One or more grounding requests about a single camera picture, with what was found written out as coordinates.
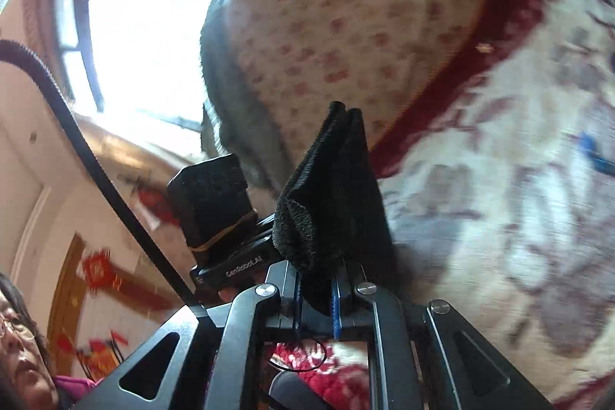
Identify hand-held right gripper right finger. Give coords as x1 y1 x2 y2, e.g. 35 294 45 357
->
331 261 553 410

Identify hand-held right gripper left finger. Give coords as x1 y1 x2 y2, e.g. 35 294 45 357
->
93 263 303 410

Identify dark pants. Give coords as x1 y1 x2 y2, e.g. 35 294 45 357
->
271 101 399 319

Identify person's left hand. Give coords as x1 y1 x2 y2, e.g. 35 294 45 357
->
218 282 263 302

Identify grey fleece garment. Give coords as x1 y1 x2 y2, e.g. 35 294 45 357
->
199 0 294 190

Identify wooden door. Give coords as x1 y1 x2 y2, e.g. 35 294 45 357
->
48 232 159 387

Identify leaf print fleece blanket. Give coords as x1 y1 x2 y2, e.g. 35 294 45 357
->
269 0 615 410

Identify window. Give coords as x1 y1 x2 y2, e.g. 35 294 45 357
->
53 0 231 132

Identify rose-print beige pillow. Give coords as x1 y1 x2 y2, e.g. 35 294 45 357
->
218 0 495 190

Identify pink garment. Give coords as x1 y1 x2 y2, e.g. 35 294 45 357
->
53 374 97 403

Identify person's head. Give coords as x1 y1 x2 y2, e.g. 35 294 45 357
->
0 273 58 410

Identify small blue object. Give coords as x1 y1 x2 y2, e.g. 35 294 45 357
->
579 131 615 175

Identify red knot wall decoration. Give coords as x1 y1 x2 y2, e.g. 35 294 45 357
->
79 249 116 295

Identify ribbed black cable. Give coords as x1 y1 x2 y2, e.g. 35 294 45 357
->
0 38 200 310

